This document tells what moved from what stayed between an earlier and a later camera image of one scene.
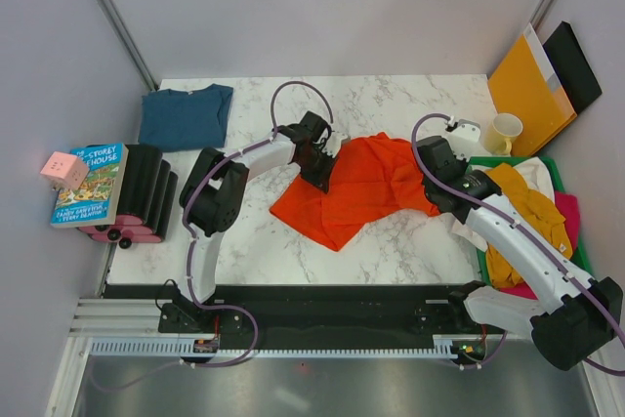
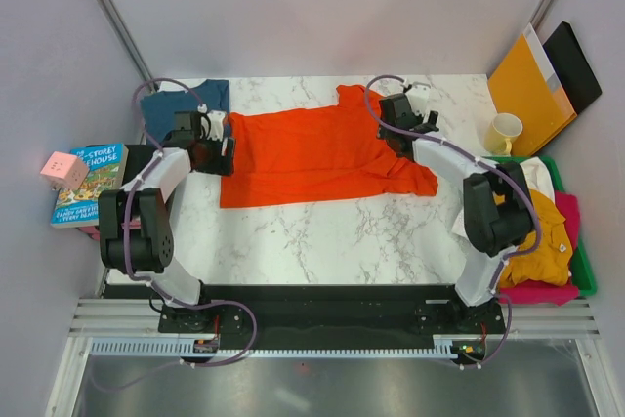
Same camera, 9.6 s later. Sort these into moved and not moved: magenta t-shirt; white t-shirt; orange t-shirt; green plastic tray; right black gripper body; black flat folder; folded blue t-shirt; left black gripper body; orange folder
Moved: right black gripper body; orange t-shirt; left black gripper body
Not moved: green plastic tray; orange folder; black flat folder; white t-shirt; magenta t-shirt; folded blue t-shirt
